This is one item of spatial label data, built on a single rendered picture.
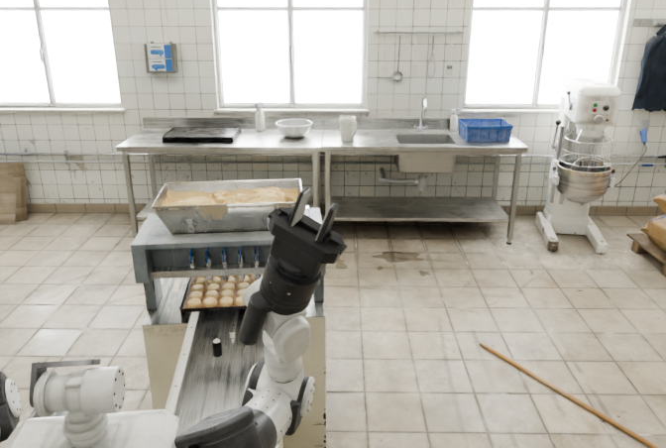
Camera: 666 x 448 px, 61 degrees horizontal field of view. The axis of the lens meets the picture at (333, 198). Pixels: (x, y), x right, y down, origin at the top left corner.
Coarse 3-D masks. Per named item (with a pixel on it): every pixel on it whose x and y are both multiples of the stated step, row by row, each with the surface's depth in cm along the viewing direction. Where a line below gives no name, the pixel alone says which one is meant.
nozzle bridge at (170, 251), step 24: (312, 216) 233; (144, 240) 210; (168, 240) 210; (192, 240) 210; (216, 240) 210; (240, 240) 210; (264, 240) 210; (144, 264) 209; (168, 264) 219; (216, 264) 221; (264, 264) 220
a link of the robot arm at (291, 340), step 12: (288, 324) 92; (300, 324) 92; (264, 336) 102; (276, 336) 92; (288, 336) 91; (300, 336) 94; (276, 348) 94; (288, 348) 94; (300, 348) 97; (276, 360) 100; (288, 360) 97
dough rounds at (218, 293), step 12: (216, 276) 238; (252, 276) 242; (192, 288) 228; (204, 288) 231; (216, 288) 228; (228, 288) 228; (240, 288) 229; (192, 300) 218; (204, 300) 218; (216, 300) 219; (228, 300) 218; (240, 300) 218
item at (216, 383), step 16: (240, 320) 220; (208, 336) 210; (224, 336) 210; (208, 352) 200; (224, 352) 200; (240, 352) 200; (256, 352) 200; (192, 368) 192; (208, 368) 192; (224, 368) 192; (240, 368) 192; (192, 384) 184; (208, 384) 184; (224, 384) 184; (240, 384) 184; (192, 400) 176; (208, 400) 176; (224, 400) 176; (240, 400) 176; (192, 416) 169
